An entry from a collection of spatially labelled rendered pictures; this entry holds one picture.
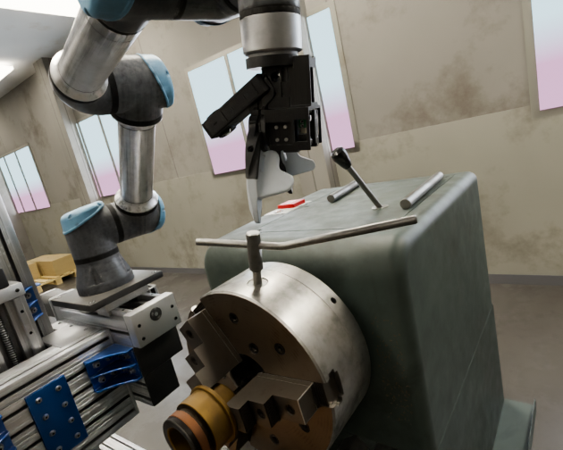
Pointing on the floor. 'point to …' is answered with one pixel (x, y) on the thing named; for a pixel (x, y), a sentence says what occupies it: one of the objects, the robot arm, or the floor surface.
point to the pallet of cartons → (52, 269)
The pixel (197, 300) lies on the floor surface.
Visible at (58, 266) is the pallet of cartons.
